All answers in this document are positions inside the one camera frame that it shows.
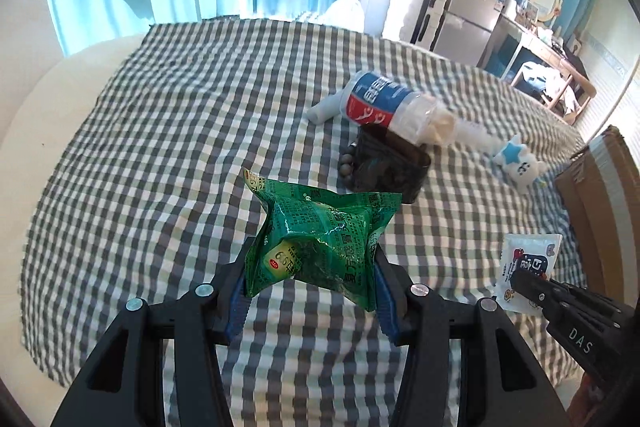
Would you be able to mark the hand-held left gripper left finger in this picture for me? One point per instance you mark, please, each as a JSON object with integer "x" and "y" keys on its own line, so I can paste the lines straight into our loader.
{"x": 234, "y": 317}

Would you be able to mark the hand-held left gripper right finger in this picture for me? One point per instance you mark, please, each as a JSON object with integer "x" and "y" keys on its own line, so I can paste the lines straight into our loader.
{"x": 387, "y": 309}

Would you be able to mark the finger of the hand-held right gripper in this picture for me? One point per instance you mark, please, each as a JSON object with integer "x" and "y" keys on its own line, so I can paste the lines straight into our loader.
{"x": 550, "y": 289}

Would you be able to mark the white printed sachet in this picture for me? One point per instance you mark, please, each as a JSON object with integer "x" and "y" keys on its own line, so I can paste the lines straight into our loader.
{"x": 525, "y": 257}

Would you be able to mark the brown cardboard box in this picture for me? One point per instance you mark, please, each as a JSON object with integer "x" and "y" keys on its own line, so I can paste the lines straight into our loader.
{"x": 595, "y": 207}

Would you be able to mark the green foil packet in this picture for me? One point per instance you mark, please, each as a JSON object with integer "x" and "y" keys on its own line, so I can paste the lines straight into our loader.
{"x": 320, "y": 232}

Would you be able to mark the person's right forearm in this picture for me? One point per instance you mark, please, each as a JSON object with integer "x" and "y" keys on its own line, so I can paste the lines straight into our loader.
{"x": 585, "y": 399}

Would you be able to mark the white plush toy blue star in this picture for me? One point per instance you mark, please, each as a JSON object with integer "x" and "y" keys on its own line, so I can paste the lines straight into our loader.
{"x": 522, "y": 169}

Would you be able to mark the black tin container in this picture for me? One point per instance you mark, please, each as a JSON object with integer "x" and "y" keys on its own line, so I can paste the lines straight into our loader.
{"x": 390, "y": 172}

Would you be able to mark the wooden chair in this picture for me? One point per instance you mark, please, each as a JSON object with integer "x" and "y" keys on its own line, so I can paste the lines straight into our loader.
{"x": 580, "y": 87}

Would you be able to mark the clothes pile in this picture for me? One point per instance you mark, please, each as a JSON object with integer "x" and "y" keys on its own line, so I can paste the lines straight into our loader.
{"x": 545, "y": 82}

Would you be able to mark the plastic bottle blue red label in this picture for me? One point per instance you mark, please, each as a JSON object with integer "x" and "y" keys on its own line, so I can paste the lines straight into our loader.
{"x": 380, "y": 99}

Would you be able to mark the wooden desk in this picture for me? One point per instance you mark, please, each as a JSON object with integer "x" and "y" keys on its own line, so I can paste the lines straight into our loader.
{"x": 540, "y": 44}

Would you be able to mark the white louvred wardrobe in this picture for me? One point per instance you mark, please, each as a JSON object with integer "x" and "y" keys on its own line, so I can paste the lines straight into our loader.
{"x": 610, "y": 47}

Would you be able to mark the silver fridge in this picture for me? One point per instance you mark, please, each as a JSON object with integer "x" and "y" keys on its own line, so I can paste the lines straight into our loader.
{"x": 465, "y": 22}

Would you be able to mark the white drawer cabinet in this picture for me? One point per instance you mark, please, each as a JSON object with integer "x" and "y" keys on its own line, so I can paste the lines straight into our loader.
{"x": 407, "y": 12}

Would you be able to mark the white plastic bag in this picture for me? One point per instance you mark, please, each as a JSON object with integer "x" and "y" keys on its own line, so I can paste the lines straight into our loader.
{"x": 345, "y": 12}

